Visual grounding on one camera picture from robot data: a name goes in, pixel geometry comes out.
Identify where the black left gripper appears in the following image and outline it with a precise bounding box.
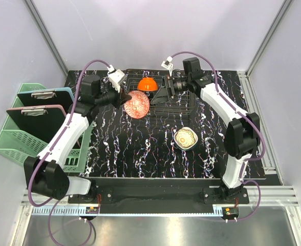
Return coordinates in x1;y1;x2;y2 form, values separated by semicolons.
95;81;132;109

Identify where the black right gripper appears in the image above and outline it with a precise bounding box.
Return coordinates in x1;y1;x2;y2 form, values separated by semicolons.
150;75;191;105

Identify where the red patterned bowl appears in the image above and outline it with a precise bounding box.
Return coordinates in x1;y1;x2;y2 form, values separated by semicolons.
124;90;150;119

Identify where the orange bowl white inside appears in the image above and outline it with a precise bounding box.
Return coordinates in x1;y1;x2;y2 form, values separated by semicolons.
137;77;158;92

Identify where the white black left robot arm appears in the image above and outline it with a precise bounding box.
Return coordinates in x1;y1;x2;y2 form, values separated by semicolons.
24;70;132;206

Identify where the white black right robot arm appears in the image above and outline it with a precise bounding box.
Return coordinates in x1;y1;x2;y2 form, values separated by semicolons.
150;56;261;203

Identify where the yellow floral scalloped bowl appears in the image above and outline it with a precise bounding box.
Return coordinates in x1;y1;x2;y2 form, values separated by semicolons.
174;127;198;151

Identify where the blue edged black clipboard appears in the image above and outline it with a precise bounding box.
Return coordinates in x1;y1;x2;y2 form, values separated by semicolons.
17;87;74;113

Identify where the black marble pattern mat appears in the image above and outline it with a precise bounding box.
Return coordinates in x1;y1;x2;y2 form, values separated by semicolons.
63;70;266;179

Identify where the pink edged black clipboard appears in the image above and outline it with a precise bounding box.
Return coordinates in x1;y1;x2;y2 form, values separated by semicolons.
7;105;67;143

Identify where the green plastic file basket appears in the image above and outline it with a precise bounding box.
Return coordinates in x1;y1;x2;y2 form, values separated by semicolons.
0;83;92;173

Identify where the grey wire dish rack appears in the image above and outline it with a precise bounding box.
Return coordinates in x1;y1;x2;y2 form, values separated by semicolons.
125;69;196;117

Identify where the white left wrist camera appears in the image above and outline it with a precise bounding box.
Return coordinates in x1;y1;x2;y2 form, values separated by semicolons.
108;67;127;93

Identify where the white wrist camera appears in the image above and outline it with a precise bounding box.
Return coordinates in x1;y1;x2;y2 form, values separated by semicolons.
108;67;127;93
161;56;174;76

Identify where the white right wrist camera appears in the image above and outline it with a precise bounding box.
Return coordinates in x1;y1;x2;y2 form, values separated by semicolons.
161;56;174;76

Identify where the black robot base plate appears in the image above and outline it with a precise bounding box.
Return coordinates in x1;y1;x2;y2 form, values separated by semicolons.
69;186;250;204

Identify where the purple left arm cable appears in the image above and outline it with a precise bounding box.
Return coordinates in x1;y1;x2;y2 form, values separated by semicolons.
27;59;115;244

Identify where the aluminium frame rail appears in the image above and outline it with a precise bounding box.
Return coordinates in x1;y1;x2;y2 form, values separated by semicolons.
21;186;298;217

